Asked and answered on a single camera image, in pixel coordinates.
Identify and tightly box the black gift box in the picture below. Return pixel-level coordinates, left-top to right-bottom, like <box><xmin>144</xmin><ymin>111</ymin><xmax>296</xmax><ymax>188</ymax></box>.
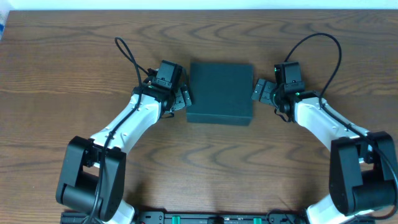
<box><xmin>187</xmin><ymin>62</ymin><xmax>254</xmax><ymax>126</ymax></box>

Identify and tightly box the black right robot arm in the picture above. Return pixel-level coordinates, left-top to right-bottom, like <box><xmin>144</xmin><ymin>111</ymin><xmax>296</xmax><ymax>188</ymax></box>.
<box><xmin>252</xmin><ymin>62</ymin><xmax>397</xmax><ymax>223</ymax></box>

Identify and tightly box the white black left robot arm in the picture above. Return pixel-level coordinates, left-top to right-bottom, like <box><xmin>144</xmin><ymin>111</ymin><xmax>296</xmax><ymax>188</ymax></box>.
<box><xmin>55</xmin><ymin>60</ymin><xmax>192</xmax><ymax>223</ymax></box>

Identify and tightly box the black mounting rail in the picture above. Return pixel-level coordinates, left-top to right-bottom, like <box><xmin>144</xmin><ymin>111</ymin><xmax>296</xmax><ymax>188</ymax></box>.
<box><xmin>60</xmin><ymin>210</ymin><xmax>312</xmax><ymax>224</ymax></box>

